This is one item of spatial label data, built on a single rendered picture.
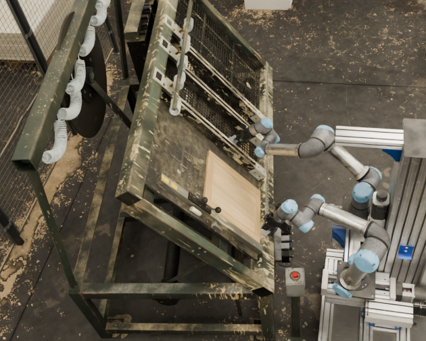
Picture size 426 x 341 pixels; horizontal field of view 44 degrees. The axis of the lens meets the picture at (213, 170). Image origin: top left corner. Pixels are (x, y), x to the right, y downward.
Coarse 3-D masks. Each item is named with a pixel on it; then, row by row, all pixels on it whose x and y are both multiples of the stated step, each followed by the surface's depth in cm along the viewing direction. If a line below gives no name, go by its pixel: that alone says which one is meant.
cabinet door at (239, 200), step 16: (208, 160) 344; (208, 176) 337; (224, 176) 353; (240, 176) 368; (208, 192) 331; (224, 192) 345; (240, 192) 360; (256, 192) 377; (224, 208) 338; (240, 208) 353; (256, 208) 368; (240, 224) 345; (256, 224) 360; (256, 240) 353
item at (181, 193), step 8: (160, 176) 298; (160, 184) 298; (168, 184) 299; (176, 184) 305; (176, 192) 303; (184, 192) 308; (184, 200) 309; (200, 208) 315; (208, 216) 320; (216, 216) 324; (224, 224) 327; (232, 224) 334; (232, 232) 333; (240, 232) 337; (240, 240) 340; (248, 240) 341; (256, 248) 346
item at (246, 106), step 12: (168, 24) 353; (192, 24) 355; (180, 36) 359; (180, 48) 368; (192, 48) 373; (192, 60) 375; (204, 60) 380; (204, 72) 383; (216, 72) 388; (216, 84) 391; (228, 84) 396; (228, 96) 400; (240, 96) 404; (240, 108) 409; (252, 108) 410
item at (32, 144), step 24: (96, 0) 343; (72, 24) 315; (120, 24) 444; (72, 48) 302; (120, 48) 463; (48, 72) 288; (48, 96) 275; (48, 120) 269; (24, 144) 255; (24, 168) 258; (48, 216) 290; (72, 288) 356
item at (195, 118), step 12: (168, 84) 326; (168, 96) 329; (192, 108) 343; (192, 120) 345; (204, 120) 350; (204, 132) 353; (216, 132) 357; (216, 144) 361; (228, 144) 361; (240, 156) 370; (252, 168) 379
